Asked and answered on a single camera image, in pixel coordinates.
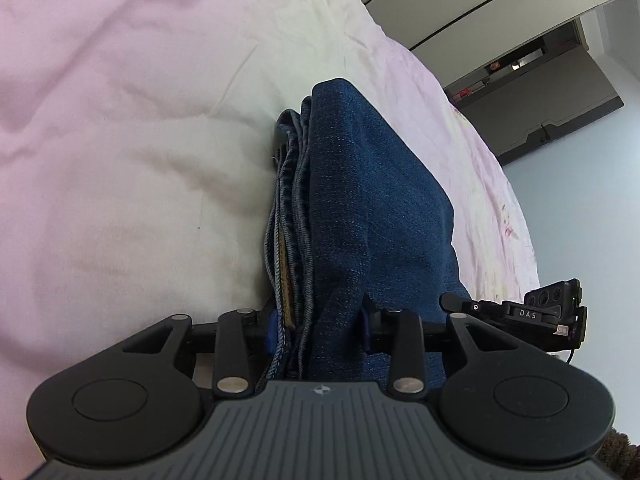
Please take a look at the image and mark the blue denim pants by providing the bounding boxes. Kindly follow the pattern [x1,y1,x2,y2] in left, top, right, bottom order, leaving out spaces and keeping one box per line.
[262,78,471,381]

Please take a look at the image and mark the grey door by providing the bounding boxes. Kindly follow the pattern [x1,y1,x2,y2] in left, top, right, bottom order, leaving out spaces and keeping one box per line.
[447,45,626,167]

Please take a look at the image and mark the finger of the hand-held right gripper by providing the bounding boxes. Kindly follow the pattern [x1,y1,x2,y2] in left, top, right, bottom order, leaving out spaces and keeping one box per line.
[439,293,507,320]

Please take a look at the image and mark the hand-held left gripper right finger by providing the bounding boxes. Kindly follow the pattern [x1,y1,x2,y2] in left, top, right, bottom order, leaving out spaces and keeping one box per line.
[356,295,522,402]

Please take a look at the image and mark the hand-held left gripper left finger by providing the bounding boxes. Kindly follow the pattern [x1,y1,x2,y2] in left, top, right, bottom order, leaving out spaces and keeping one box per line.
[121,307,279,401]

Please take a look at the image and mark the dark brown fuzzy cloth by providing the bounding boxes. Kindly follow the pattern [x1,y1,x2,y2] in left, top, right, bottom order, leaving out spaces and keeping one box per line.
[596,429,640,480]

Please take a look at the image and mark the pink floral bedsheet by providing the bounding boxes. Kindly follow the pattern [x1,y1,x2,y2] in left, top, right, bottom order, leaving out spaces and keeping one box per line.
[0,0,540,396]

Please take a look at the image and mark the kitchen shelf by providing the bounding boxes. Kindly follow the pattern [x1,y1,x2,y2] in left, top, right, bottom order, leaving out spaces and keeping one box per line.
[445,35,583,106]

